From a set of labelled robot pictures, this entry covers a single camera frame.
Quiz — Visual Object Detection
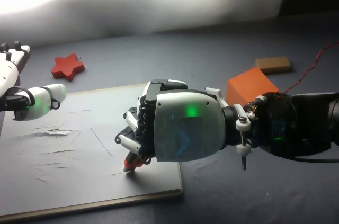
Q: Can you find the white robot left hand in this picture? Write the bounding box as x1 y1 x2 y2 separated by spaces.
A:
0 41 68 122

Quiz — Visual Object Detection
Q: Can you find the white fabric backdrop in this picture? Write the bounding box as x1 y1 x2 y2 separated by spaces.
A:
0 0 294 48

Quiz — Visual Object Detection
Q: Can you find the brown wooden block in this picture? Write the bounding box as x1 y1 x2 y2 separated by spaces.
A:
254 56 292 75

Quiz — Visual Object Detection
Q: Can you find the beige cutting board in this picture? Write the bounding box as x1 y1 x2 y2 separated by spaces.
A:
0 83 184 222

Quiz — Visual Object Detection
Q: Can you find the orange cube block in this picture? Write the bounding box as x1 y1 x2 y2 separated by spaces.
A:
226 67 280 106

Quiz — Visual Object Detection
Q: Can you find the grey table cloth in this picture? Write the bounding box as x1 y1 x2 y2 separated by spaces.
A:
0 9 339 224

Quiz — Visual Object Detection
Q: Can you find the red and black wire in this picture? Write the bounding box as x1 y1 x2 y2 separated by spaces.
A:
280 40 339 95

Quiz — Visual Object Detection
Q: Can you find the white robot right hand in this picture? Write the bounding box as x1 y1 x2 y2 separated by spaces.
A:
114 78 228 168

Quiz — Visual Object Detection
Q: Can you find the red star block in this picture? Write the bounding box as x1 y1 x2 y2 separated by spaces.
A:
51 53 86 82

